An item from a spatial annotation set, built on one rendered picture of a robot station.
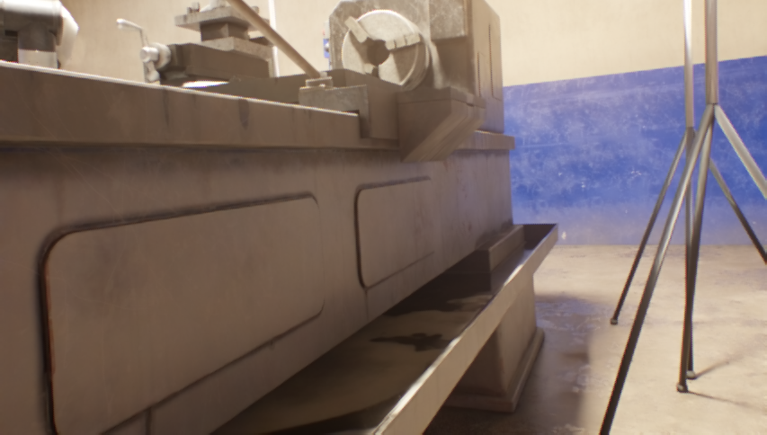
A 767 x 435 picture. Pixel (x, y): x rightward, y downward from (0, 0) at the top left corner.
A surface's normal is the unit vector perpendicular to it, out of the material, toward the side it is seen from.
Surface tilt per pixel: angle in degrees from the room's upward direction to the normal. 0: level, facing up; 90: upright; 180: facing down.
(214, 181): 90
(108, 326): 90
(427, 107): 90
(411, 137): 90
